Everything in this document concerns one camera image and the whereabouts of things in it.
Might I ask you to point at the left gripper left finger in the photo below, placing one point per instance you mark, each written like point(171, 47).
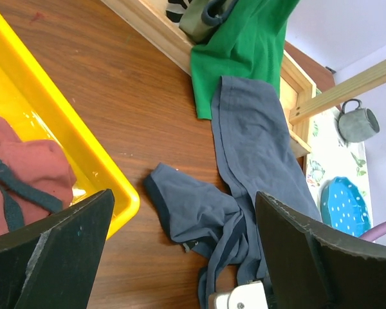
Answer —
point(52, 263)

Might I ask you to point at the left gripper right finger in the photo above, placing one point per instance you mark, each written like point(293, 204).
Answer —
point(311, 265)

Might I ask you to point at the blue grey tank top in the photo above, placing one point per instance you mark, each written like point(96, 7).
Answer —
point(253, 153)

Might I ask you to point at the red tank top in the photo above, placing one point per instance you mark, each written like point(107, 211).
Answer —
point(36, 180)

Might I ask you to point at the green tank top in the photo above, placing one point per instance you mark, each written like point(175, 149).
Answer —
point(249, 44)

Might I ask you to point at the blue dotted plate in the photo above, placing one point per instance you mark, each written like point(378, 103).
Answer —
point(343, 208)

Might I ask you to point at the floral patterned tray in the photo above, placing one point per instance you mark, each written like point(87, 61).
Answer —
point(332, 157)

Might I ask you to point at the grey ceramic mug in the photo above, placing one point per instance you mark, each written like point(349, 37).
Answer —
point(357, 125)

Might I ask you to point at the yellow plastic bin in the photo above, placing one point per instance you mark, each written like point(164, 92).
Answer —
point(36, 109)

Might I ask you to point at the wooden clothes rack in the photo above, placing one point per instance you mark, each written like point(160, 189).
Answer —
point(297, 89)

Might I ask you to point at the olive green garment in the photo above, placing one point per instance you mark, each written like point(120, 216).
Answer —
point(202, 18)

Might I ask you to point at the zebra striped garment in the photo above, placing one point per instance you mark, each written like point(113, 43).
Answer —
point(176, 8)

